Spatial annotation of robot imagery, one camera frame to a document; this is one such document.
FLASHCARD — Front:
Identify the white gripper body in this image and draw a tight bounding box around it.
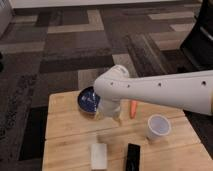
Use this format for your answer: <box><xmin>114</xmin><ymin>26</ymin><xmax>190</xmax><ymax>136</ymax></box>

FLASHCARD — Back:
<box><xmin>96</xmin><ymin>99</ymin><xmax>121</xmax><ymax>118</ymax></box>

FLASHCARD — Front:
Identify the black eraser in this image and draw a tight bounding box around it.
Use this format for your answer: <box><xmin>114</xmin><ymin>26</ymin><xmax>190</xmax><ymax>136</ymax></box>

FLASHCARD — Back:
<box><xmin>126</xmin><ymin>143</ymin><xmax>140</xmax><ymax>171</ymax></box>

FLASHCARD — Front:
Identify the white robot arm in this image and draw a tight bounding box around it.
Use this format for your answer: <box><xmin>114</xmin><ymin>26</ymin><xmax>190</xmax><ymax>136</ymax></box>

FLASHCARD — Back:
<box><xmin>93</xmin><ymin>65</ymin><xmax>213</xmax><ymax>118</ymax></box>

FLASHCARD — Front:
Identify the white sponge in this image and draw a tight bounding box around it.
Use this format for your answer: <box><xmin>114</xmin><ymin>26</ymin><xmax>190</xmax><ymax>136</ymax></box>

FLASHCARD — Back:
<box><xmin>91</xmin><ymin>143</ymin><xmax>107</xmax><ymax>170</ymax></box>

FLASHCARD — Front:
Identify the blue metal bowl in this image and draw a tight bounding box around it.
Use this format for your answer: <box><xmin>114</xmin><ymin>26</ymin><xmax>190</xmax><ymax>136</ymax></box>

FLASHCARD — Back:
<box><xmin>77</xmin><ymin>86</ymin><xmax>100</xmax><ymax>114</ymax></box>

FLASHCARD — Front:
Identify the orange carrot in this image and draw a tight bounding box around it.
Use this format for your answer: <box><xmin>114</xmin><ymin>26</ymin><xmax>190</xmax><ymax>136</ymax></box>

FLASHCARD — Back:
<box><xmin>130</xmin><ymin>100</ymin><xmax>138</xmax><ymax>119</ymax></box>

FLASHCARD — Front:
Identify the white plastic cup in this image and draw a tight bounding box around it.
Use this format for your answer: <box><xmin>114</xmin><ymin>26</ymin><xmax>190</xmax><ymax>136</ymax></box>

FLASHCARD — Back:
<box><xmin>146</xmin><ymin>114</ymin><xmax>171</xmax><ymax>141</ymax></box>

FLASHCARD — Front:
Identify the black furniture at right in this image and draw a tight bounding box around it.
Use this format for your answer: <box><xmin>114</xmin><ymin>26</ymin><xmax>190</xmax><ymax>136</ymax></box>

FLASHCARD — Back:
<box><xmin>180</xmin><ymin>0</ymin><xmax>213</xmax><ymax>70</ymax></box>

